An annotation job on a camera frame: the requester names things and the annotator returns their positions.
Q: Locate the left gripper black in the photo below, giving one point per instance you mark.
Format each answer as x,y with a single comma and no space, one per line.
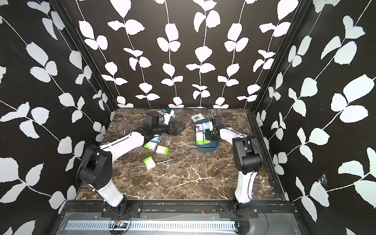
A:
175,132

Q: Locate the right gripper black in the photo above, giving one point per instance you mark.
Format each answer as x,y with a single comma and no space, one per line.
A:
207,135

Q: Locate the green tissue pack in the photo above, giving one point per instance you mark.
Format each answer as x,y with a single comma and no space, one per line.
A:
162,150
205,141
199,136
149,163
151,146

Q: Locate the blue Cinnamoroll tissue pack front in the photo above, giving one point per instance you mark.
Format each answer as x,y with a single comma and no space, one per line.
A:
206,126

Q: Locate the blue cinnamoroll tissue pack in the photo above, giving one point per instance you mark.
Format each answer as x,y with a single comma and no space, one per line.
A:
156,139
206,126

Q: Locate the pink Kuromi tissue pack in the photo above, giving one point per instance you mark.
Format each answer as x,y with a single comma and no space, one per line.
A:
199,127

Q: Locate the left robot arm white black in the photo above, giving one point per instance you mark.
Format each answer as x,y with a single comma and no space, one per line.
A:
96,166

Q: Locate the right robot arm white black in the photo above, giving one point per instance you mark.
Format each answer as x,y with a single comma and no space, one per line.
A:
248,160

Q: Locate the teal storage box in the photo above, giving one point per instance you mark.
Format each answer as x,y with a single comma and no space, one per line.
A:
208,147

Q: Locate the small white square box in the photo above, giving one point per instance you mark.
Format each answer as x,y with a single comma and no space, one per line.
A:
197,117

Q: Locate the blue Cinnamoroll tissue pack back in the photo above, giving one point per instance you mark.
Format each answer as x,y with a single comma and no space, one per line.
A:
156,139

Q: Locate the white perforated strip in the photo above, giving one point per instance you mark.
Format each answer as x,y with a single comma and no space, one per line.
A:
169,226

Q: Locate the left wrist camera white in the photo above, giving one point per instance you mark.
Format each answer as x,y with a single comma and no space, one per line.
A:
167,115

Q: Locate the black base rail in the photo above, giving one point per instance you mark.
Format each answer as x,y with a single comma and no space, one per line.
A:
226,208

